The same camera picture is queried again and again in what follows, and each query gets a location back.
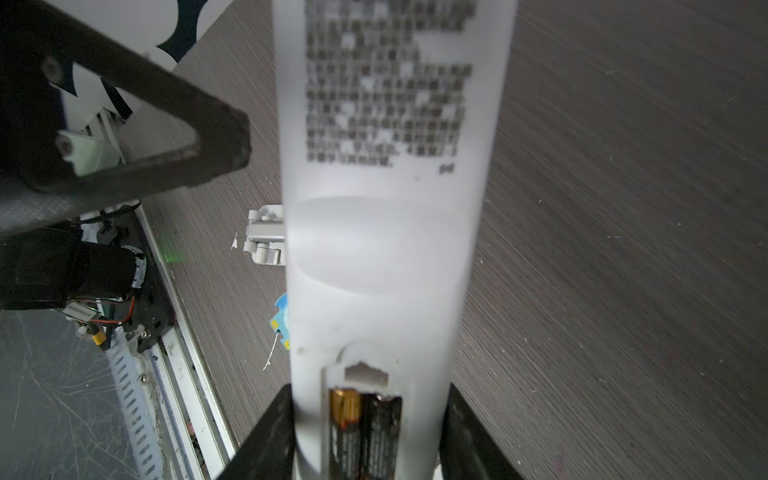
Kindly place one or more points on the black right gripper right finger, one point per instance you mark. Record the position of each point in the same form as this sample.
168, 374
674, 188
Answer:
467, 451

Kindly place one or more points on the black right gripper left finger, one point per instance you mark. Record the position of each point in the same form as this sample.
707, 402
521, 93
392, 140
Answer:
268, 451

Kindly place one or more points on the white remote control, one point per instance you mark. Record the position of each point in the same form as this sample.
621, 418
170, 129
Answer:
387, 115

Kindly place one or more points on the white remote battery lid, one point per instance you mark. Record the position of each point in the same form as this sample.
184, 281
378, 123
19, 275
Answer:
86, 154

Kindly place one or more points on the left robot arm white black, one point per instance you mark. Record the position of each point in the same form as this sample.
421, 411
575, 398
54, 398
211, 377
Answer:
42, 263

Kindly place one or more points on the blue owl toy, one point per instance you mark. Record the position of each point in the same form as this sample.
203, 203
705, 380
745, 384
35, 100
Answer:
279, 322

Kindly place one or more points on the white battery cover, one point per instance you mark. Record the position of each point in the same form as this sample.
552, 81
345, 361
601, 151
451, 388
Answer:
265, 236

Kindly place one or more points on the white slotted cable duct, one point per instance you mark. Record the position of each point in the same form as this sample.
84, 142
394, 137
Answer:
137, 409

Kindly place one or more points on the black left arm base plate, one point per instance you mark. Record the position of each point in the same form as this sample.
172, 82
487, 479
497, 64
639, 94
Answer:
148, 314

